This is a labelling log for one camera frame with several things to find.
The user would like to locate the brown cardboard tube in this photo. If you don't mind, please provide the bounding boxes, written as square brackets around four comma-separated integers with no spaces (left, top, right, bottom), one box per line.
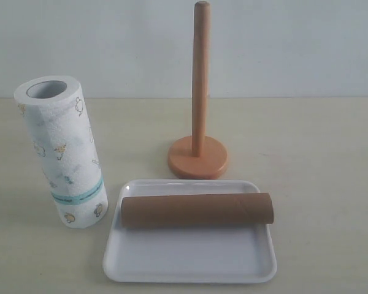
[120,193,274,228]

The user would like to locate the white printed paper towel roll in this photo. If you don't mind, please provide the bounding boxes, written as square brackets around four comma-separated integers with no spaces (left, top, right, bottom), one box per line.
[14,75,109,229]

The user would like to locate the wooden paper towel holder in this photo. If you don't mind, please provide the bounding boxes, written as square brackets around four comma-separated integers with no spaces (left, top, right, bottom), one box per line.
[167,1,228,179]

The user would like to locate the white rectangular plastic tray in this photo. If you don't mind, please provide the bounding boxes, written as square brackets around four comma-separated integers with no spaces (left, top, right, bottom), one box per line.
[102,179,277,284]

